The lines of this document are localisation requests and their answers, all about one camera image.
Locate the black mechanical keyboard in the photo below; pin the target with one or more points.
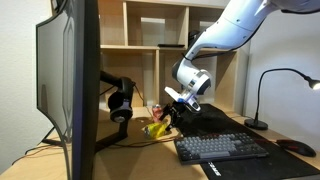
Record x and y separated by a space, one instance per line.
216 146

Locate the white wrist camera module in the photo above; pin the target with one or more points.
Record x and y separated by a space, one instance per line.
185 96

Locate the black computer mouse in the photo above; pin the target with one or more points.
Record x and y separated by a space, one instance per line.
296 147

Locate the wooden shelf unit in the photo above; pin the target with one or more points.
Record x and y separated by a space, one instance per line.
143 66

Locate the black desk mat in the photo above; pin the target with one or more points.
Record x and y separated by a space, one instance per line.
266 166

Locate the black monitor stand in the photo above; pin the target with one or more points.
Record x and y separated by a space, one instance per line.
113 136

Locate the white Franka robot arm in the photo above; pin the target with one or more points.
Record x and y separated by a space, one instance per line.
230 26

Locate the flat black device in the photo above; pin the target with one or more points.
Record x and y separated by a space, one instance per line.
171 45

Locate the black gooseneck desk lamp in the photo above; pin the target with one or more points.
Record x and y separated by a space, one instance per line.
256 123

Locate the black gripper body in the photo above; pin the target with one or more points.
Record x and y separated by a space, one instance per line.
176 108

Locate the red can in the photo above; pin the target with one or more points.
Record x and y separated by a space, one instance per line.
156 111

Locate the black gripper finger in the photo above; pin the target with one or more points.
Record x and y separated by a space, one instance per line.
163 113
171 123

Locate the black curved monitor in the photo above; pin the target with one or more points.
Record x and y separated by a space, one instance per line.
66 83

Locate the black silver headphones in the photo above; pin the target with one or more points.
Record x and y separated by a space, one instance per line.
119 106

